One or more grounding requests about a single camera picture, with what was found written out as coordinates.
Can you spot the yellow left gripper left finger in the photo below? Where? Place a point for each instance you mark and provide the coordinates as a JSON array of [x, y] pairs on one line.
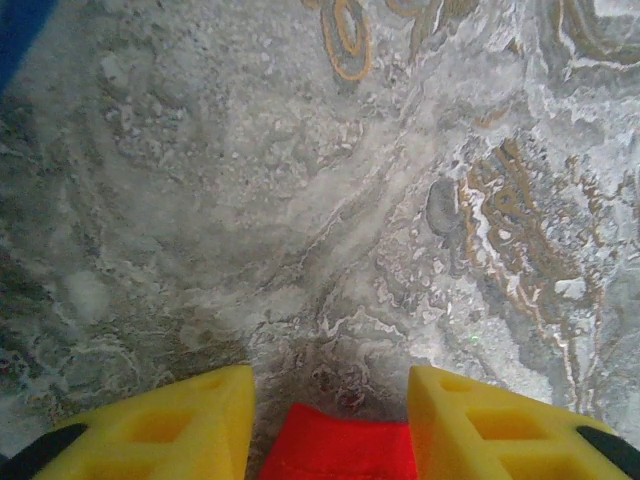
[[165, 430]]

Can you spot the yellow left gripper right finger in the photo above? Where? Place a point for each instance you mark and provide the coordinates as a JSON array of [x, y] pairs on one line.
[[490, 430]]

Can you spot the red t-shirt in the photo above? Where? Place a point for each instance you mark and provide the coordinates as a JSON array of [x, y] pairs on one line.
[[340, 445]]

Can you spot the blue tray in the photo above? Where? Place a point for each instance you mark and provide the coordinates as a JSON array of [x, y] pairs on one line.
[[15, 35]]

